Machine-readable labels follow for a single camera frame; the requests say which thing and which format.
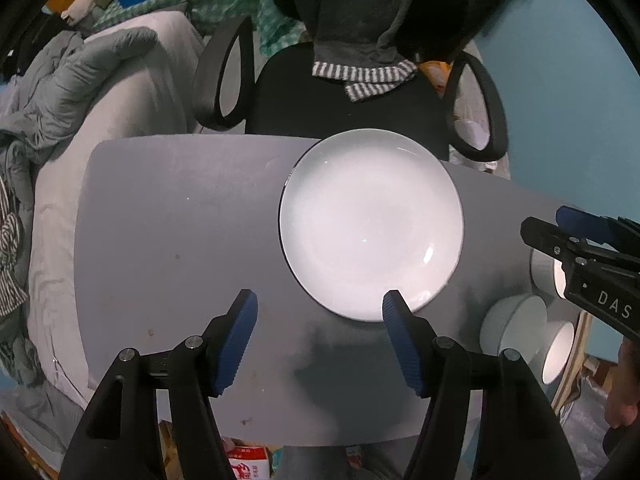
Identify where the striped shirt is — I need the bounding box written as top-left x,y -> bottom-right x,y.
0,181 -> 27,316

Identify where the tied white plastic bag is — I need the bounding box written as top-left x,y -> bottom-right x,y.
454,104 -> 489,150

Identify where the dark grey hooded sweater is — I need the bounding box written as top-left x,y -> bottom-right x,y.
273,0 -> 475,102

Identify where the green checkered tablecloth table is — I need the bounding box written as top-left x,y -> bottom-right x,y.
92,0 -> 304,58

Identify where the red white carton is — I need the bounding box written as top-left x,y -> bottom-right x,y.
224,439 -> 271,480

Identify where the grey bed mattress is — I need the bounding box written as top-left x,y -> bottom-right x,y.
27,11 -> 205,406

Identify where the person's right hand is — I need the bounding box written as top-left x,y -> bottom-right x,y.
602,338 -> 639,456

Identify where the black office chair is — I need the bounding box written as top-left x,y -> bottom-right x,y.
192,0 -> 509,162

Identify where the grey duvet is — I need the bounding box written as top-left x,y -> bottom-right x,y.
1,27 -> 157,174

